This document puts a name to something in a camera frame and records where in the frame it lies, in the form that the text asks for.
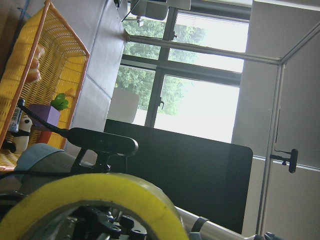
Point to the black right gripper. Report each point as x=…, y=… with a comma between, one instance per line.
x=106, y=223

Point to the black side camera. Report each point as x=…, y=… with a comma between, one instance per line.
x=292, y=160

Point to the yellow plastic basket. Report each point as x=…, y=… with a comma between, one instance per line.
x=62, y=67

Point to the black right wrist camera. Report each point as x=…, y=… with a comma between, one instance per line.
x=98, y=142

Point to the black white marker bottle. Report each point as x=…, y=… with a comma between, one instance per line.
x=16, y=117

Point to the orange toy carrot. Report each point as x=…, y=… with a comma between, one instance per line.
x=59, y=103

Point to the yellow tape roll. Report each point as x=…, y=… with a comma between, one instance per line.
x=135, y=196

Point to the white cylinder pot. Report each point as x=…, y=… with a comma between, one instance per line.
x=123, y=106

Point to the toy bread croissant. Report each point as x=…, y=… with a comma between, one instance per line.
x=34, y=75

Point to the toy panda figure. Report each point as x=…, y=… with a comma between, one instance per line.
x=20, y=139

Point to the purple toy block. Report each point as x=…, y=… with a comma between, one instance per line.
x=47, y=113

